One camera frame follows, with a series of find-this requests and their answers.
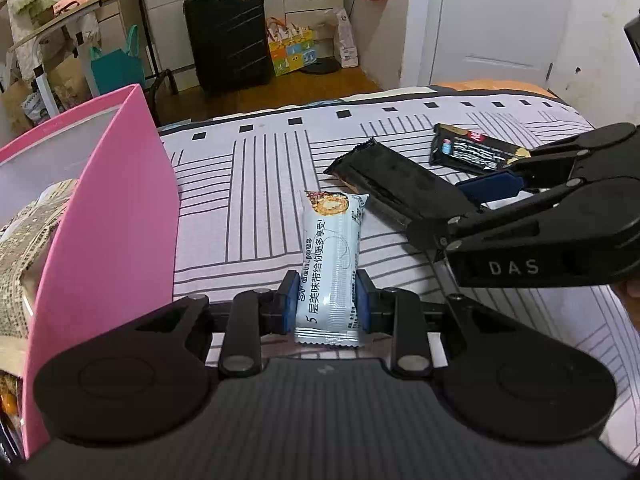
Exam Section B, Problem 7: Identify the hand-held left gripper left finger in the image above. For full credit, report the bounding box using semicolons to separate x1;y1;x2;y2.
135;270;301;380

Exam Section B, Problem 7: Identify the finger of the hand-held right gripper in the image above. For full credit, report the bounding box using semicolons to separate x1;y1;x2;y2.
455;122;640;206
407;180;583;252

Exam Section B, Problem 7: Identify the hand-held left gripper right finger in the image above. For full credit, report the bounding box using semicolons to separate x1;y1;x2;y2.
355;270;506;380

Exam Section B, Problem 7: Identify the black and gold snack packet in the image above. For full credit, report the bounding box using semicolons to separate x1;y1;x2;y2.
429;123;534;177

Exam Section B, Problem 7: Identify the light blue snack bar packet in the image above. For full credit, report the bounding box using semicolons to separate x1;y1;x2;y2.
294;190;370;348

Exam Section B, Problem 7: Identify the plain black snack packet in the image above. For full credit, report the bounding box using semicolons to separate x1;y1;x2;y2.
324;139;483;233

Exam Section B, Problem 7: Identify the pink cardboard box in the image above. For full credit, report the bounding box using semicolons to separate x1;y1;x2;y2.
0;84;180;461

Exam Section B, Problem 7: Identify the beige snack packet red label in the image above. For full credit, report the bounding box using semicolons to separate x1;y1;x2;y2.
0;179;81;341

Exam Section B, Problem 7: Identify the person's right hand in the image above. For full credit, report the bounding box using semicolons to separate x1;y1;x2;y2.
613;277;640;341

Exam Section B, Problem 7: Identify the striped white bed sheet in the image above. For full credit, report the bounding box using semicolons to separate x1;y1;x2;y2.
157;82;640;467

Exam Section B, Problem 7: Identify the white door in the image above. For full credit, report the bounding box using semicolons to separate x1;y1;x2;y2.
439;0;577;87

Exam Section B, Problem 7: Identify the white bag with pink print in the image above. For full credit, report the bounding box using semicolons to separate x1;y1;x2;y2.
332;8;361;69

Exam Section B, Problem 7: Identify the black round floor plate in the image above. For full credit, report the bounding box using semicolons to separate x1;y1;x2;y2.
302;57;342;76

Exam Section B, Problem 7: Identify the colourful patterned gift bag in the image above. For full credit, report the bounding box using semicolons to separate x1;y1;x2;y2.
265;16;317;77

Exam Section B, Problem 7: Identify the black hard-shell suitcase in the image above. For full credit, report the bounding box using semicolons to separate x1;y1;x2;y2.
182;0;274;94

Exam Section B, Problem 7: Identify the teal shopping bag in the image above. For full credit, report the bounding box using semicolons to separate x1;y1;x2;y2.
90;25;147;97

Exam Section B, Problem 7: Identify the brown paper bag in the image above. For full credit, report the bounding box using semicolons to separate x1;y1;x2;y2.
0;55;92;128

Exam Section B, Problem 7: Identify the folding wooden board table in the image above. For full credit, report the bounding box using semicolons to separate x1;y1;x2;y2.
6;0;209;127

